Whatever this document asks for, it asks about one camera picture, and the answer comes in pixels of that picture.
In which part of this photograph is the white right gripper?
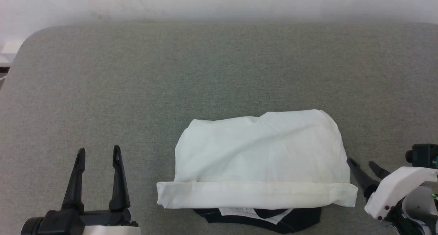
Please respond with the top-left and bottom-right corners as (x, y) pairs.
(347, 157), (438, 221)

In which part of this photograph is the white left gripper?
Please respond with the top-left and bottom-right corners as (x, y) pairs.
(62, 145), (141, 235)

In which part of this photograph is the black and white t-shirt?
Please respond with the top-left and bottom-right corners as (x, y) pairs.
(156, 109), (359, 234)

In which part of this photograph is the grey fabric sofa cushion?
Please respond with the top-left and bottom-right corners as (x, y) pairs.
(0, 22), (438, 235)

